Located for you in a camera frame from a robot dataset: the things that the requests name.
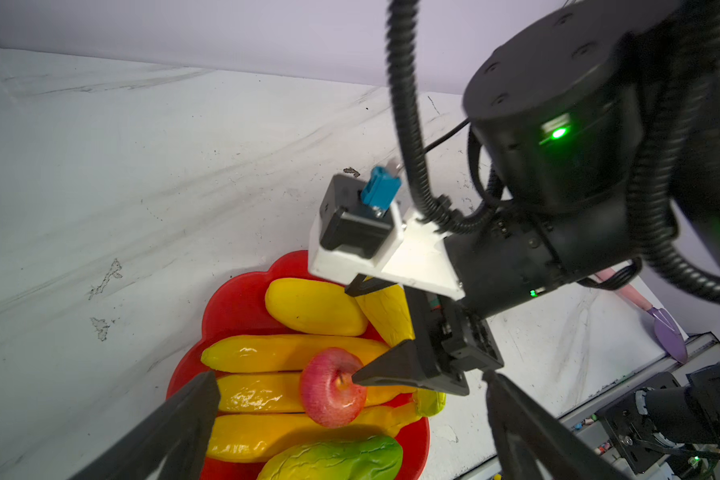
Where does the yellow fake banana bunch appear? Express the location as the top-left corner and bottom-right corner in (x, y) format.
(201, 334), (446, 463)

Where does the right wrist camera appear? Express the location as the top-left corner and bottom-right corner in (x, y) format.
(308, 168), (465, 299)

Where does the red fake apple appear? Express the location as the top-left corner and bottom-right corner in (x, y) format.
(299, 347), (367, 429)

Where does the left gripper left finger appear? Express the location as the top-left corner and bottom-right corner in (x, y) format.
(73, 372), (220, 479)

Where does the red flower-shaped fruit bowl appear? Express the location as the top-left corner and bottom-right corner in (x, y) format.
(166, 250), (430, 479)

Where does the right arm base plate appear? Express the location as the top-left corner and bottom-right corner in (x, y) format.
(596, 372), (680, 474)

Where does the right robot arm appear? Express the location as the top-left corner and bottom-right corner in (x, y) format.
(353, 1), (720, 395)

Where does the purple plastic scoop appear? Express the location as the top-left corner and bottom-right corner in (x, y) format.
(617, 281), (689, 364)

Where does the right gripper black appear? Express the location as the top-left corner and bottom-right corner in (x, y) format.
(344, 274), (504, 396)

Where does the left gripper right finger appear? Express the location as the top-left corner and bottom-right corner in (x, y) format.
(483, 371), (625, 480)

